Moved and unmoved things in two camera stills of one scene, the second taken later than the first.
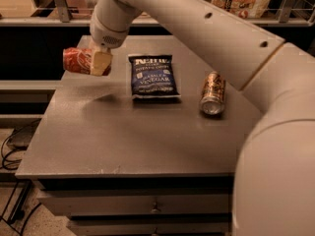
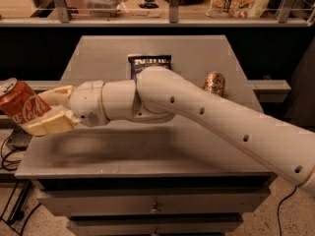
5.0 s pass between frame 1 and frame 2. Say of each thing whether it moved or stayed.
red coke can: moved
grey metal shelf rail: stayed
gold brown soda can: stayed
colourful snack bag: stayed
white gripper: moved
